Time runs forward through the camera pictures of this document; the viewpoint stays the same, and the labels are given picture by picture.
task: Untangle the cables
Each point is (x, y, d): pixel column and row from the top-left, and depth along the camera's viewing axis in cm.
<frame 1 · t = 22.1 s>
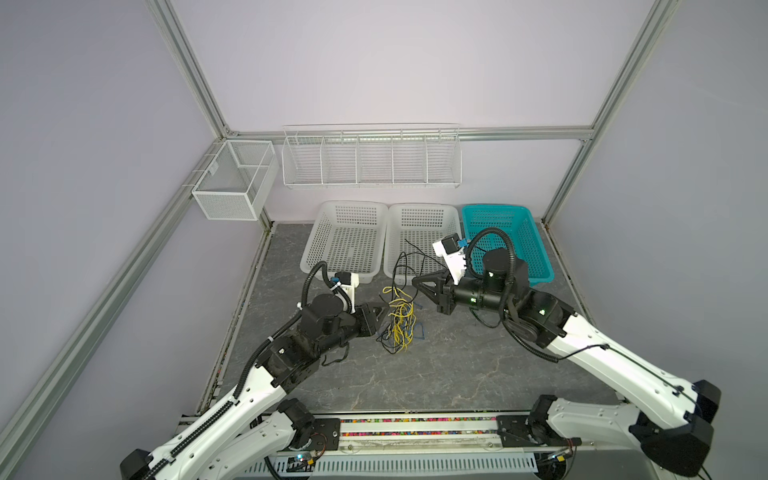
left hand: (387, 312, 69), fingers open
right hand: (413, 284, 63), fingers closed
white plastic basket left: (349, 237, 118), on the table
white plastic basket middle: (410, 233, 118), on the table
teal plastic basket: (519, 224, 115), point 6 cm above the table

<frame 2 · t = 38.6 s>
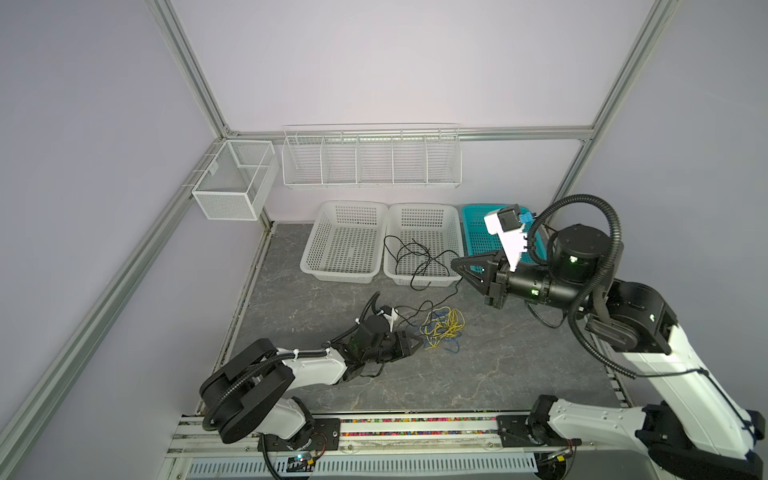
left hand: (420, 349, 82), fingers open
right hand: (453, 266, 50), fingers closed
the named things where they were.

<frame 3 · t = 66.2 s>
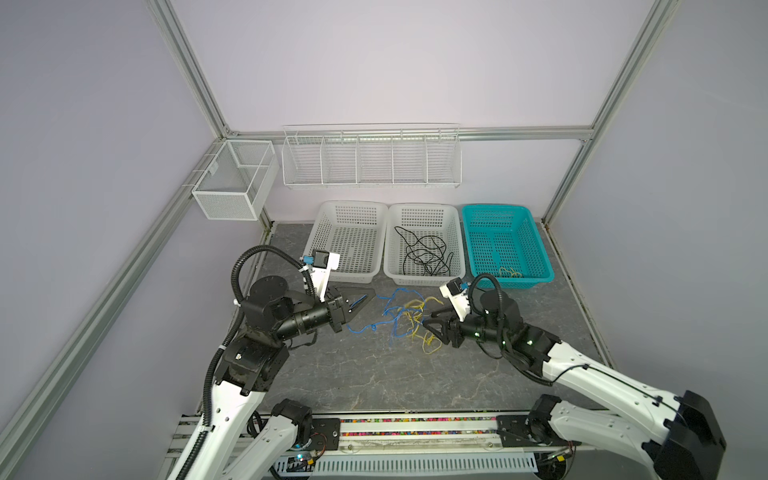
left hand: (372, 300, 58), fingers closed
right hand: (428, 321, 73), fingers open
the named things where they were.

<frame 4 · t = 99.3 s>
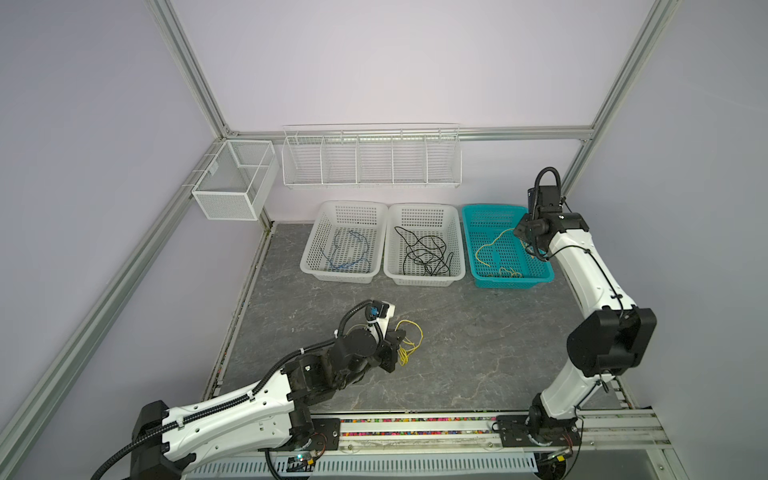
left hand: (403, 339, 70), fingers closed
right hand: (531, 232, 85), fingers closed
the named things where they were.

